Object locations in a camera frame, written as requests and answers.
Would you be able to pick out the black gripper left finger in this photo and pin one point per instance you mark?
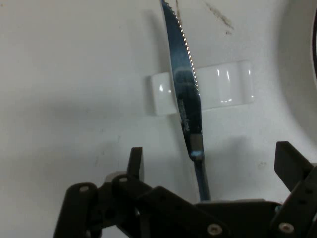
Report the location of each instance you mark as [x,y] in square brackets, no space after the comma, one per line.
[128,198]

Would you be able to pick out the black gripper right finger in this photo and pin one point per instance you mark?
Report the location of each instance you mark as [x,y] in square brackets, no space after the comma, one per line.
[302,198]

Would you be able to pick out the silver serrated table knife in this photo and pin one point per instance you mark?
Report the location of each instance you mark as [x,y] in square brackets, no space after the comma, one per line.
[183,74]

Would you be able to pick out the white ceramic cutlery rest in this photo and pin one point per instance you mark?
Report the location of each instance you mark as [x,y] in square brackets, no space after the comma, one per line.
[223,86]

